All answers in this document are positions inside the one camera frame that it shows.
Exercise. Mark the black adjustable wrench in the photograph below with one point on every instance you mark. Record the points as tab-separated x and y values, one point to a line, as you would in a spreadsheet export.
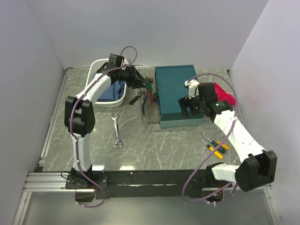
138	96

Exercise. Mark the green handled screwdriver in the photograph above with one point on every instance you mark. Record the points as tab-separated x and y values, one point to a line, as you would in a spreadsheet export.
220	149

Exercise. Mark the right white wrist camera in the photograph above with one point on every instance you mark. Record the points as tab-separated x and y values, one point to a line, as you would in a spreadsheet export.
192	88

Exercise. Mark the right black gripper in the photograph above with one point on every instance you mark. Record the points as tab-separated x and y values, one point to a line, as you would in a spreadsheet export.
185	102

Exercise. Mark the magenta cloth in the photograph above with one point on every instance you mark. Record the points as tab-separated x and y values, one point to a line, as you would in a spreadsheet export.
223	95

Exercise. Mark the teal storage box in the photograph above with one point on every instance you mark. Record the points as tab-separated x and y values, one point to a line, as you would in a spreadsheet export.
170	86

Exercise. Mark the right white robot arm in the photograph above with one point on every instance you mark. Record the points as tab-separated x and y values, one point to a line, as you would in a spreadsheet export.
258	166

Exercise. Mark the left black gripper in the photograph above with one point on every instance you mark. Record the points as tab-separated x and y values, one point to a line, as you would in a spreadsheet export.
137	79

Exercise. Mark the silver open-end wrench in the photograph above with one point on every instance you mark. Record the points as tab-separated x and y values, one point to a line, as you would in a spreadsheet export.
119	142

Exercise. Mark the white plastic basket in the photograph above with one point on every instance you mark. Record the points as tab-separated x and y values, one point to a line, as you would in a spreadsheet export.
92	71

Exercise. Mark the blue handled pliers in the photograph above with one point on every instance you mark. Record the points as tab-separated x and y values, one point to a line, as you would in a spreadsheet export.
145	101

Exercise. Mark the green hex key set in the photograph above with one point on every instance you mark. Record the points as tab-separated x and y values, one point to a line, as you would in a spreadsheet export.
149	90

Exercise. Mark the blue checkered cloth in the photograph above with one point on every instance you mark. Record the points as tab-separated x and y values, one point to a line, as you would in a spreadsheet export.
110	91

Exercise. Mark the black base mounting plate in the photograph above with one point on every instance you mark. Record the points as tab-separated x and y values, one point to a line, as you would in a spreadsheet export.
118	184

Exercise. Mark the yellow handled screwdriver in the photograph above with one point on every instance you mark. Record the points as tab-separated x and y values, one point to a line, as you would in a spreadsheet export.
216	153

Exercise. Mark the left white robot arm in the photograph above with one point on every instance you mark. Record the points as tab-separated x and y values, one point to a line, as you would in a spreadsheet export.
79	115

